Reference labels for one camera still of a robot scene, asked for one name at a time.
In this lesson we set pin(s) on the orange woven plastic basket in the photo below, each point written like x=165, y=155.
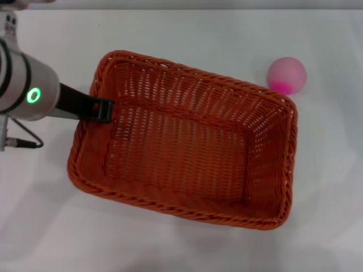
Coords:
x=181, y=147

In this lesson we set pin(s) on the pink round peach toy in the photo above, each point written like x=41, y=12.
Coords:
x=286, y=73

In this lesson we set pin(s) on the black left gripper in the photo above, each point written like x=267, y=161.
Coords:
x=75, y=103

